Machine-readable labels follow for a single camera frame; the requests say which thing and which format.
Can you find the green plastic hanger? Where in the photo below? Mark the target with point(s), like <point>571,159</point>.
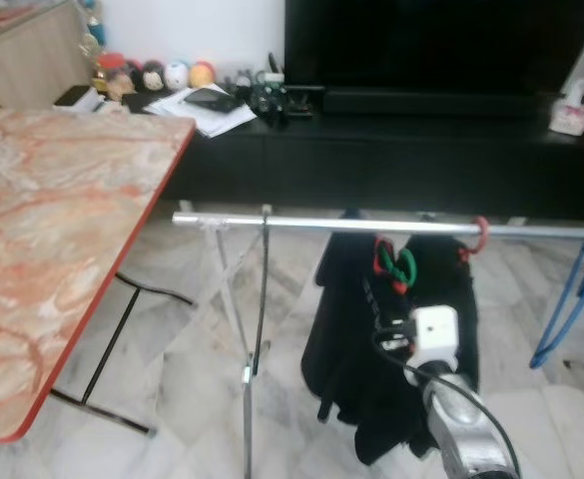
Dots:
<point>406,269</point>

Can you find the dark shirt with red collar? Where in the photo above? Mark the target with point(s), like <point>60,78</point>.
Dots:
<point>341,349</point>

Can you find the red plastic hanger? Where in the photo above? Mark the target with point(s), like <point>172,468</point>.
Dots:
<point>482,239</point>

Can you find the dark thin hanger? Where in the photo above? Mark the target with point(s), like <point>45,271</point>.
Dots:
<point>260,299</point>

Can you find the blue plastic hanger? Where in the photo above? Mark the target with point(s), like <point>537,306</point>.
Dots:
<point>539,357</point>

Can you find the silver metal clothes rack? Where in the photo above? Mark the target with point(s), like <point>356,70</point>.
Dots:
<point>311,223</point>

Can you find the black TV cabinet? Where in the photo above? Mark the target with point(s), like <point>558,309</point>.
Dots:
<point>391,160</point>

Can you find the black soundbar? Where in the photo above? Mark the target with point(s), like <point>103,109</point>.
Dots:
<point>421,103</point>

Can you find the black desk organizer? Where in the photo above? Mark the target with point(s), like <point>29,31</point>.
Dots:
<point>272,100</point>

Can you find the white tissue box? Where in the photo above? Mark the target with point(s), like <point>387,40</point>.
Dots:
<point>569,112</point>

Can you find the white paper stack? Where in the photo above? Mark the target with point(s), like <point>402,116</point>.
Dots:
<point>207,122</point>

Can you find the black flat television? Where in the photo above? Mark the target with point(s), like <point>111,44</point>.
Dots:
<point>441,45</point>

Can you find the black wallet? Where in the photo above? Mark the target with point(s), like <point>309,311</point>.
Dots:
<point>210,99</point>

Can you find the orange round plush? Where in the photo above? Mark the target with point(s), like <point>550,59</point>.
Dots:
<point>202,74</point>

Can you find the white round plush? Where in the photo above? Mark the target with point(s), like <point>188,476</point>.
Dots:
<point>176,75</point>

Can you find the black mouse plush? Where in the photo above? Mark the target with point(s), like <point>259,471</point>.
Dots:
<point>150,76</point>

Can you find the marble top folding table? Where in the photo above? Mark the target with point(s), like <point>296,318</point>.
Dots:
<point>52,220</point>

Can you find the red lidded jar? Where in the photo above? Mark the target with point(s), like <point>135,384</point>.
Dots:
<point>112,68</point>

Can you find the white box with black lid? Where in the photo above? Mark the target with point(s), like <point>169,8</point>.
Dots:
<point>80,98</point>

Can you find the blue and gold trophy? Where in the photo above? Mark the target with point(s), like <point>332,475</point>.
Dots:
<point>94,30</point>

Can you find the light wooden sideboard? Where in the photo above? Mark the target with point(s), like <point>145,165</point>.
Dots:
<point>27,60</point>

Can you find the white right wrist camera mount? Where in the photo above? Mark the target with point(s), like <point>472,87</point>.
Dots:
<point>436,334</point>

